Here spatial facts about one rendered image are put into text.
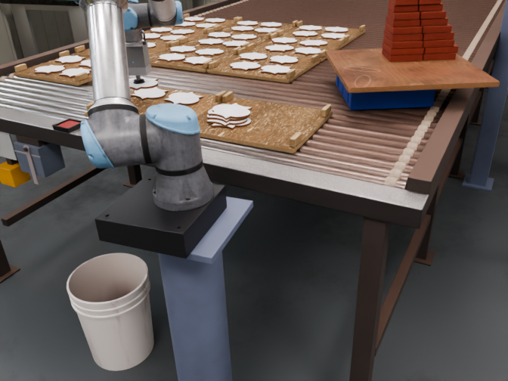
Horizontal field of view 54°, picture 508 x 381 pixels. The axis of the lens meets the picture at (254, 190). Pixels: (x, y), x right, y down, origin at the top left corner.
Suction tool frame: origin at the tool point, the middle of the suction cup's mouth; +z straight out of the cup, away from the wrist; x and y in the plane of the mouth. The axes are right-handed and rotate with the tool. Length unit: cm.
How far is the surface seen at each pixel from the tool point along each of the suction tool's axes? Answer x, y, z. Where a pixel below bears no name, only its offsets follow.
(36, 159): 17.2, 37.4, 22.6
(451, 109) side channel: 9, -110, 6
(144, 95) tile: -7.5, 1.2, 6.4
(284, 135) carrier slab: 29, -55, 7
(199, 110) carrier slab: 6.8, -23.3, 7.2
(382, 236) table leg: 64, -82, 20
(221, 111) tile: 16.5, -33.0, 3.8
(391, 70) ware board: -6, -92, -3
